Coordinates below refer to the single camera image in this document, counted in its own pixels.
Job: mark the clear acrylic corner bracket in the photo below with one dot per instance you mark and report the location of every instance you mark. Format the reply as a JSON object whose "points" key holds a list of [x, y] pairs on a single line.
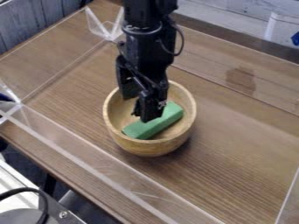
{"points": [[108, 30]]}

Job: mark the white container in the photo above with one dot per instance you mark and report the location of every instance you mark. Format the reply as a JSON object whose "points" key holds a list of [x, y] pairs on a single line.
{"points": [[281, 26]]}

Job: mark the grey metal bracket with screw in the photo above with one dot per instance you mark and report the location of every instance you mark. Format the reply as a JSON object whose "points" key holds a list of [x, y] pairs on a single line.
{"points": [[58, 214]]}

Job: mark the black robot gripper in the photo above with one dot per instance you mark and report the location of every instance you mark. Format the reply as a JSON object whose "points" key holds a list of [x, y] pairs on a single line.
{"points": [[145, 54]]}

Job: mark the blue object at edge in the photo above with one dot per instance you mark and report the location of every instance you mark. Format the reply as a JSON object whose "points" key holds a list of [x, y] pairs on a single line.
{"points": [[295, 39]]}

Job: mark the clear acrylic front wall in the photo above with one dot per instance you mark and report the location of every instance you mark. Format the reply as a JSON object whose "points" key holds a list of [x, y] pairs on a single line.
{"points": [[156, 199]]}

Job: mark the green rectangular block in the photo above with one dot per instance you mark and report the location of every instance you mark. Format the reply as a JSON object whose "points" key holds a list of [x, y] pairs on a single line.
{"points": [[144, 130]]}

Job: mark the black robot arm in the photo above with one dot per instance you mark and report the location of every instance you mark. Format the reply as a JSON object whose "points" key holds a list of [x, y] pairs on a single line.
{"points": [[149, 14]]}

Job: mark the brown wooden bowl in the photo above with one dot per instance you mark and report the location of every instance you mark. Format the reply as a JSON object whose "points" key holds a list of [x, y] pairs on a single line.
{"points": [[160, 136]]}

